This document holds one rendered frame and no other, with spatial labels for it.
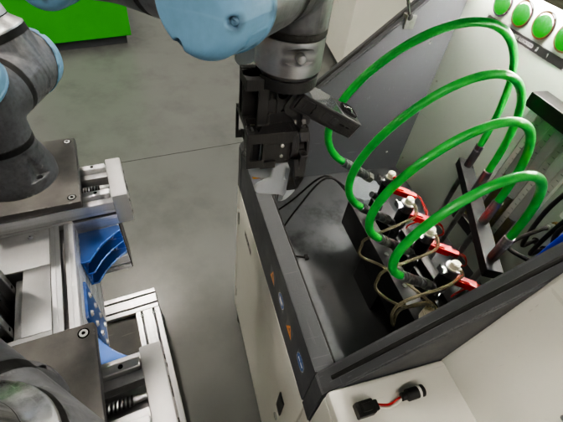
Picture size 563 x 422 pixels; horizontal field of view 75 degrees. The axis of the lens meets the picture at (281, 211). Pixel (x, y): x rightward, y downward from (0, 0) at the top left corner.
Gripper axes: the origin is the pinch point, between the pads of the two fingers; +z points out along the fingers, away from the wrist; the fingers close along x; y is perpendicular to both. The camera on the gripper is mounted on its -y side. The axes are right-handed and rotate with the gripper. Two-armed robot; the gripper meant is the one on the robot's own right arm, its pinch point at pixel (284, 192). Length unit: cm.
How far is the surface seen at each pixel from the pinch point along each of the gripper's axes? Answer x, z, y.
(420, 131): -39, 21, -57
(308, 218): -25.2, 37.7, -19.1
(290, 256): -5.5, 25.7, -6.0
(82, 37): -326, 110, 77
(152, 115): -213, 121, 25
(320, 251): -13.5, 37.7, -18.4
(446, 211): 12.5, -5.4, -18.6
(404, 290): 9.1, 22.7, -25.3
